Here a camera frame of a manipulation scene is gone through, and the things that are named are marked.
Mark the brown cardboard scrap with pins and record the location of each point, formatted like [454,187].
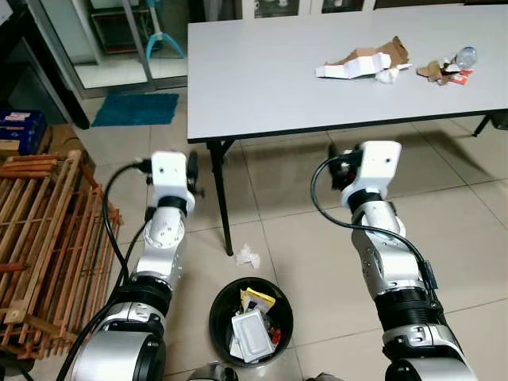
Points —
[431,71]

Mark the grey robot left foot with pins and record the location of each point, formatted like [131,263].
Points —
[212,373]

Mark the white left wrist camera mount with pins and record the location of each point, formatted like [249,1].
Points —
[171,178]

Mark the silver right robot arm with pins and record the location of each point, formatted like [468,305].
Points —
[389,262]

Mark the yellow wrapper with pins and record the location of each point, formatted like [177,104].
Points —
[258,300]

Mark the white plastic food container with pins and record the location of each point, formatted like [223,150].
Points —
[254,337]

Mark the black round rubbish bin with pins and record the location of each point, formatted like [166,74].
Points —
[222,317]

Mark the teal mop stand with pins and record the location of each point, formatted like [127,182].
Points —
[159,40]

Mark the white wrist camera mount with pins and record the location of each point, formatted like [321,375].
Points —
[379,167]
[171,178]

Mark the aluminium framed glass door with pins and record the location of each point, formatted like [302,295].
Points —
[59,48]

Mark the torn white brown cardboard box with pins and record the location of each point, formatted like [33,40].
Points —
[357,65]

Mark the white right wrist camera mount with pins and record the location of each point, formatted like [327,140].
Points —
[379,167]

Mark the clear plastic bottle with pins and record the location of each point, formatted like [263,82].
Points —
[466,57]

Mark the grey table with black legs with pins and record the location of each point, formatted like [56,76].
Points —
[262,79]

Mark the grey robot right foot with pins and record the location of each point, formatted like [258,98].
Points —
[323,377]

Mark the blue carton box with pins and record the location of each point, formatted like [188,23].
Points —
[20,127]

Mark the grey robot foot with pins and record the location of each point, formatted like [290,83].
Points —
[212,373]
[323,377]

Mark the brown wooden slatted rack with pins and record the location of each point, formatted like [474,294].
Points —
[48,222]

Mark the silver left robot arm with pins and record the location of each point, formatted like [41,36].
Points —
[163,238]

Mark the teal floor mat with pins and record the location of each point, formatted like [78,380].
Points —
[135,109]

